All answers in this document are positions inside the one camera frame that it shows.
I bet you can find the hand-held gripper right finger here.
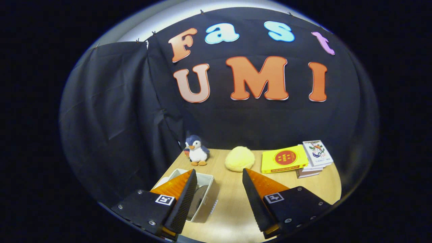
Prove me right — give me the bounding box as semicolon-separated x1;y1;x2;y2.
242;168;333;239

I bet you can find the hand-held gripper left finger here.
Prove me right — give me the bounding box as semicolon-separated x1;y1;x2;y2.
111;169;198;241

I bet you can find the brown fuzzy shoe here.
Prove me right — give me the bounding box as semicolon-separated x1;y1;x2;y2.
188;184;210;220

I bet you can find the brown fabric storage box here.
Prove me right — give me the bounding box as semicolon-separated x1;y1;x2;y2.
154;168;220;223

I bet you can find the yellow plush bread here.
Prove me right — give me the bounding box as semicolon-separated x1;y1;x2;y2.
225;146;255;172

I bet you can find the penguin plush toy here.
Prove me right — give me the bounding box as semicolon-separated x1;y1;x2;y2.
184;135;210;166

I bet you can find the yellow book with red label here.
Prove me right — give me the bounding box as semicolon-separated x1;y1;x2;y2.
261;145;309;174

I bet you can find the brown spine book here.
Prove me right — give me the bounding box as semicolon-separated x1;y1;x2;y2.
296;168;321;179

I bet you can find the white illustrated book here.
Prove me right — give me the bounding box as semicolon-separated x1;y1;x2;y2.
302;140;334;167

